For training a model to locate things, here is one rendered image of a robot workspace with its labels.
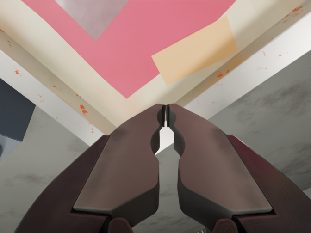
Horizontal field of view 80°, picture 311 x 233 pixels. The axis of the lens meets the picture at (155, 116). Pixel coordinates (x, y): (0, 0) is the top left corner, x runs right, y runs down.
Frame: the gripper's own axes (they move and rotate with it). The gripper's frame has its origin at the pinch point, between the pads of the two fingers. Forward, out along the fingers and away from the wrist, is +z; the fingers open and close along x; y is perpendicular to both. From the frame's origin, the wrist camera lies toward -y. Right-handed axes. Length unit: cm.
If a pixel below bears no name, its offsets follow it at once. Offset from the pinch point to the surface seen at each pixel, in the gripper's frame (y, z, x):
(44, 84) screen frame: 3.1, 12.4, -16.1
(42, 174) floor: 201, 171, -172
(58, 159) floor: 170, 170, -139
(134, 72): 2.5, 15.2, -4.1
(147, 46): -1.0, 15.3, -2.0
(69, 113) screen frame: 7.5, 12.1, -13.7
